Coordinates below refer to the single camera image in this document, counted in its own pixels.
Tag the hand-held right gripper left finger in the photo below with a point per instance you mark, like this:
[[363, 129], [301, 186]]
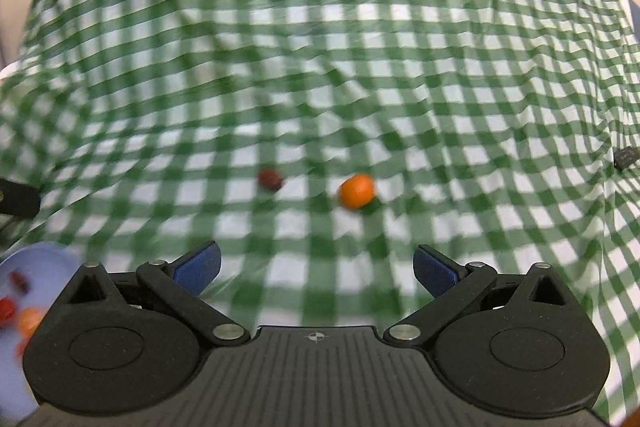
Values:
[[200, 268]]

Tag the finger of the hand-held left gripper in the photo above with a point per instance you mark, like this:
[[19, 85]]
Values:
[[20, 199]]

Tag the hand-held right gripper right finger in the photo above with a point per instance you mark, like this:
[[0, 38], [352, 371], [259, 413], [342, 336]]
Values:
[[435, 269]]

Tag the light blue plate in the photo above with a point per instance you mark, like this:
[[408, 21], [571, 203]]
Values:
[[35, 262]]

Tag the red jujube date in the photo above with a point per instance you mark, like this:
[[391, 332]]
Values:
[[271, 179], [20, 281]]

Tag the small orange kumquat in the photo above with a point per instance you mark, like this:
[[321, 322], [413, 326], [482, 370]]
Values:
[[30, 322], [356, 191]]

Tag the small black object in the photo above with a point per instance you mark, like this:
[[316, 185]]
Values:
[[628, 157]]

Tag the green checkered tablecloth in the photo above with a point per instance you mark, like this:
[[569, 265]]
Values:
[[350, 32]]

